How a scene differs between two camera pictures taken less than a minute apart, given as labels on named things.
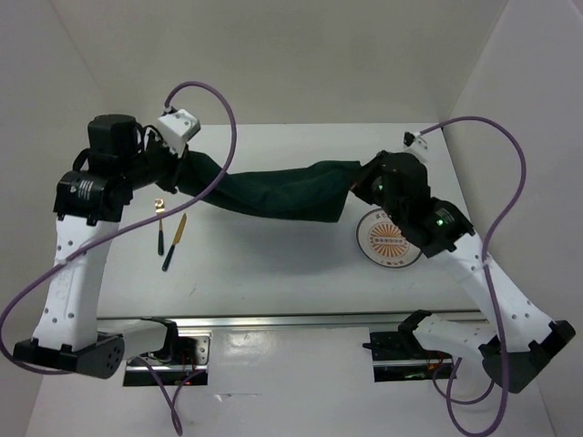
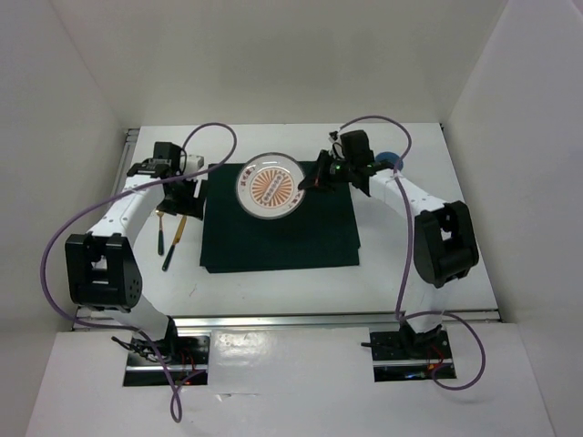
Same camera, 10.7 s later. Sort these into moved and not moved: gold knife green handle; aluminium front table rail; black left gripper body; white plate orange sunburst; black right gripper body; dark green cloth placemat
Moved: black right gripper body; dark green cloth placemat; white plate orange sunburst; black left gripper body
Not moved: aluminium front table rail; gold knife green handle
